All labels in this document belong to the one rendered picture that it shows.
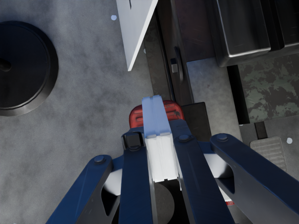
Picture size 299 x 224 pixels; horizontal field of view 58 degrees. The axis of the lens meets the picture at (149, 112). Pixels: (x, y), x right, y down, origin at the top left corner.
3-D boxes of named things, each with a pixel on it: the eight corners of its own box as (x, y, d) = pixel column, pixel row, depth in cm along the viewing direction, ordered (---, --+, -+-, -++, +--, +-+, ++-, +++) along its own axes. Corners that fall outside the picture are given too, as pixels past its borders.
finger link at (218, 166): (177, 161, 13) (238, 150, 13) (166, 120, 18) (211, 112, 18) (181, 186, 14) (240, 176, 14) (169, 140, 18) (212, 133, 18)
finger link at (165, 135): (158, 135, 14) (171, 132, 14) (151, 95, 21) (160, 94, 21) (166, 181, 15) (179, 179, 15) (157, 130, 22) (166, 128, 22)
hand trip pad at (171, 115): (186, 155, 36) (193, 161, 28) (142, 163, 36) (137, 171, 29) (176, 104, 37) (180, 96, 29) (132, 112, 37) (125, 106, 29)
